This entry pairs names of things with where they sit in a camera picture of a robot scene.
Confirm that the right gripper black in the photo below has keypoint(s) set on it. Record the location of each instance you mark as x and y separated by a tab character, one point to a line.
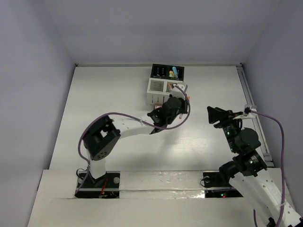
214	114

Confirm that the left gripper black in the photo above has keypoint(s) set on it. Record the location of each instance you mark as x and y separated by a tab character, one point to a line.
181	107

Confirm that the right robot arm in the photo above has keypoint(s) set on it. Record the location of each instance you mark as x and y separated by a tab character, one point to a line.
247	172

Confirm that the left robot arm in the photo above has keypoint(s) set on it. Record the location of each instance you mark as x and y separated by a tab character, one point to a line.
100	137

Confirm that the white organizer container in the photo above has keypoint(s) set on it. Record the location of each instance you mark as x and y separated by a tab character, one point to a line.
158	90

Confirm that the black organizer container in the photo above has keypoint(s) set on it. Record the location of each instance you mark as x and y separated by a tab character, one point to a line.
160	71

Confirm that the foil covered front board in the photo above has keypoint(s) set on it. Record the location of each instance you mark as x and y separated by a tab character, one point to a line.
161	185

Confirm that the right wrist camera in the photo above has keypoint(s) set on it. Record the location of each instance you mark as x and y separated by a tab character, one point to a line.
249	111

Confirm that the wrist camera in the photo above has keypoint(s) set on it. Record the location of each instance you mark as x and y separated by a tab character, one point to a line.
179	90
249	111

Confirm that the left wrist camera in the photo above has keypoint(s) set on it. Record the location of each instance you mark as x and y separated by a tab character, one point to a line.
179	90

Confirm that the right aluminium rail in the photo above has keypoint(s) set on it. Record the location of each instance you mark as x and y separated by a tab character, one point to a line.
263	150

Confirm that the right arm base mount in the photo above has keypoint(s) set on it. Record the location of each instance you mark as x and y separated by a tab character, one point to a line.
216	185

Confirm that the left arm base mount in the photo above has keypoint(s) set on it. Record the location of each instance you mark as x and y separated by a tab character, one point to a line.
106	187

